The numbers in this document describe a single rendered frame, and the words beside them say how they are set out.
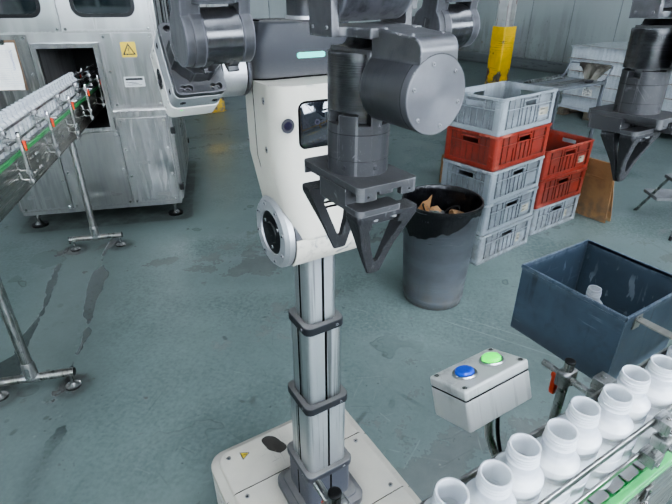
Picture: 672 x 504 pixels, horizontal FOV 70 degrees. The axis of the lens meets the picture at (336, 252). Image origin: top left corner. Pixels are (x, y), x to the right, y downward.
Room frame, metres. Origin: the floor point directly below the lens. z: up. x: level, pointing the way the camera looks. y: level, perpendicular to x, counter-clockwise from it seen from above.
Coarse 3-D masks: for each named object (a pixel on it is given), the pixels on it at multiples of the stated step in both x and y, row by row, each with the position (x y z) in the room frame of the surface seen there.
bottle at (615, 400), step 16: (608, 384) 0.49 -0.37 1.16; (608, 400) 0.47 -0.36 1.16; (624, 400) 0.48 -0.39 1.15; (608, 416) 0.47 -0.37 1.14; (624, 416) 0.46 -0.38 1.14; (608, 432) 0.45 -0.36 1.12; (624, 432) 0.45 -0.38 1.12; (608, 448) 0.45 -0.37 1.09; (624, 448) 0.46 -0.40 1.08; (608, 464) 0.45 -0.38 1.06; (592, 480) 0.45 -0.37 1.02
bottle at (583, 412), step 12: (576, 396) 0.47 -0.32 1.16; (576, 408) 0.47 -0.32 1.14; (588, 408) 0.47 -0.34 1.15; (600, 408) 0.45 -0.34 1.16; (576, 420) 0.44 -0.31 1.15; (588, 420) 0.44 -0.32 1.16; (588, 432) 0.44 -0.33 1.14; (588, 444) 0.43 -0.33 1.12; (600, 444) 0.43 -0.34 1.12; (588, 456) 0.43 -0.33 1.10; (576, 492) 0.43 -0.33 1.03
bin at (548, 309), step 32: (544, 256) 1.25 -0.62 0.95; (576, 256) 1.34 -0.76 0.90; (608, 256) 1.30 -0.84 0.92; (544, 288) 1.14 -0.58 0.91; (576, 288) 1.36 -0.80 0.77; (608, 288) 1.28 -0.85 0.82; (640, 288) 1.20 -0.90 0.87; (512, 320) 1.20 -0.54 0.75; (544, 320) 1.12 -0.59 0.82; (576, 320) 1.04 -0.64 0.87; (608, 320) 0.98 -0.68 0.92; (640, 320) 0.96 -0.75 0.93; (576, 352) 1.02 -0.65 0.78; (608, 352) 0.96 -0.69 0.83; (640, 352) 1.02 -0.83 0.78
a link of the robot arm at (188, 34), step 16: (176, 0) 0.72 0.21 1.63; (192, 0) 0.72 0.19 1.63; (208, 0) 0.72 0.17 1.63; (224, 0) 0.73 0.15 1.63; (240, 0) 0.75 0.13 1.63; (176, 16) 0.73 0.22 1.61; (192, 16) 0.72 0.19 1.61; (240, 16) 0.75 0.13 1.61; (176, 32) 0.74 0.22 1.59; (192, 32) 0.71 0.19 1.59; (176, 48) 0.75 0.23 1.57; (192, 48) 0.71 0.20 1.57; (192, 64) 0.72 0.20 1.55
